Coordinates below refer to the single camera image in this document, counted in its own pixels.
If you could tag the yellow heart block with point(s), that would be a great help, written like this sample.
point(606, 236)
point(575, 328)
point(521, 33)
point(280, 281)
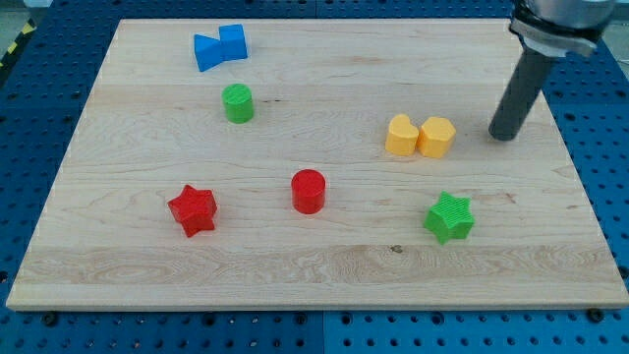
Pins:
point(402, 135)

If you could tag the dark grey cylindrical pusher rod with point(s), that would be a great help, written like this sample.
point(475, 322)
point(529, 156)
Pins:
point(520, 94)

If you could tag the blue cube block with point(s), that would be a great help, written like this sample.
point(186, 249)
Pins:
point(233, 42)

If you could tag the green star block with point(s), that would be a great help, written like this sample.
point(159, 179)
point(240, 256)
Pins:
point(450, 218)

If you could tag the blue triangle block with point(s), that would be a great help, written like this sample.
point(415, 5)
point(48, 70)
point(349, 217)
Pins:
point(208, 52)

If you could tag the light wooden board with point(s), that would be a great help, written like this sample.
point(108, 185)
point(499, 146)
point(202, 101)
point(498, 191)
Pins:
point(343, 165)

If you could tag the yellow hexagon block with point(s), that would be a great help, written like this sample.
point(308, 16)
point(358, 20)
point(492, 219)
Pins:
point(436, 137)

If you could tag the green cylinder block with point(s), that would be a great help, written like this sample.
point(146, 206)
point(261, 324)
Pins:
point(238, 103)

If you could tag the red star block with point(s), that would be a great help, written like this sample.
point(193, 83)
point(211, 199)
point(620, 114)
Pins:
point(194, 210)

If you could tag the red cylinder block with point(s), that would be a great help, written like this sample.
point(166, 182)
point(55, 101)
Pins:
point(308, 191)

